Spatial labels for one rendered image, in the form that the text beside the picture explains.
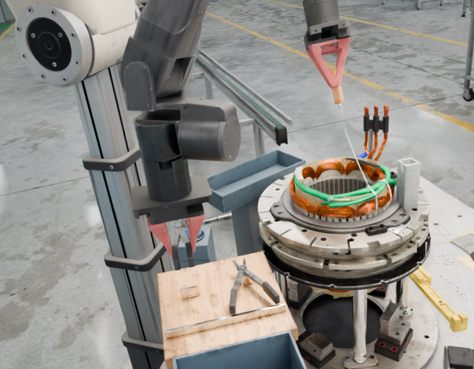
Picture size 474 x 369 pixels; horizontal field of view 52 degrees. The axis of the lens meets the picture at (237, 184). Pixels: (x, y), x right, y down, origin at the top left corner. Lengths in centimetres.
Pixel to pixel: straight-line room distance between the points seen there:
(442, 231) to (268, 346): 84
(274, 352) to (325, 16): 53
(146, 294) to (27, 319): 155
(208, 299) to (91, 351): 163
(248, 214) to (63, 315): 165
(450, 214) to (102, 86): 103
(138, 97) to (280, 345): 40
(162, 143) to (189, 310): 29
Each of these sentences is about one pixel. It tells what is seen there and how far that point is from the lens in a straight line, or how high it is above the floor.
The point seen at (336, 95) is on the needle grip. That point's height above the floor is 130.
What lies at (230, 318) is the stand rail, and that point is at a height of 108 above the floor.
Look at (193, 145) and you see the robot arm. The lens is 56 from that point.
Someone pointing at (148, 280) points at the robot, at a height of 87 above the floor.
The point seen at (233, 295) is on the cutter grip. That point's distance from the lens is 74.
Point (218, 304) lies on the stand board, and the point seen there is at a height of 106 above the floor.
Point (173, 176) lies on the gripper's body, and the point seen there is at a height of 131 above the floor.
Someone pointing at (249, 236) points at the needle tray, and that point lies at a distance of 119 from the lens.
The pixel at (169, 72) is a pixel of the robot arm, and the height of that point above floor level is 144.
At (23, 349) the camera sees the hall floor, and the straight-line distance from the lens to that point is 255.
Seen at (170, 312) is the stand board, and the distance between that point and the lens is 78.
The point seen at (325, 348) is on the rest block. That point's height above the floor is 83.
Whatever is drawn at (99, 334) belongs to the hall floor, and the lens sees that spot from 245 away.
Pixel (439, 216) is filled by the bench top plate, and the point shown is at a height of 78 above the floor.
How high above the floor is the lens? 156
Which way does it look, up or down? 27 degrees down
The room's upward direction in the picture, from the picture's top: 7 degrees counter-clockwise
